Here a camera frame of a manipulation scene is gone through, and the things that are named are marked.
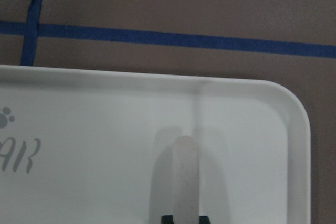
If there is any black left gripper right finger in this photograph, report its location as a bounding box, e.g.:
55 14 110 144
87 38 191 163
199 216 211 224

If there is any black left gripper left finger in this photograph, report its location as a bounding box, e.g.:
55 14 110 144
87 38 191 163
161 215 174 224

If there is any white ceramic spoon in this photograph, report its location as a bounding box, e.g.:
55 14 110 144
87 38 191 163
172 136 200 223

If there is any white rectangular tray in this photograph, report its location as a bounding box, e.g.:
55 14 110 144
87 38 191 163
1 65 311 223

